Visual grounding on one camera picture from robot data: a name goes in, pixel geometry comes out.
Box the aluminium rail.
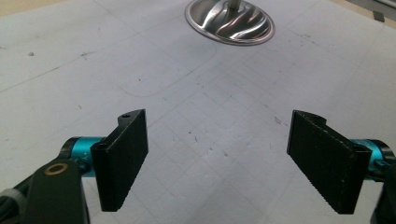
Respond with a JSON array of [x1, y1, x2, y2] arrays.
[[345, 0, 396, 11]]

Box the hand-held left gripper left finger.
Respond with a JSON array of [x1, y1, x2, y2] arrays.
[[59, 108, 149, 213]]

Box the grey tape piece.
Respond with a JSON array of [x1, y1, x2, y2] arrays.
[[372, 10, 386, 23]]

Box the steel utensil stand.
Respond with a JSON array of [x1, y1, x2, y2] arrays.
[[184, 0, 276, 47]]

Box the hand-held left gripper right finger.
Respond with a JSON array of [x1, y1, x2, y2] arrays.
[[286, 109, 395, 216]]

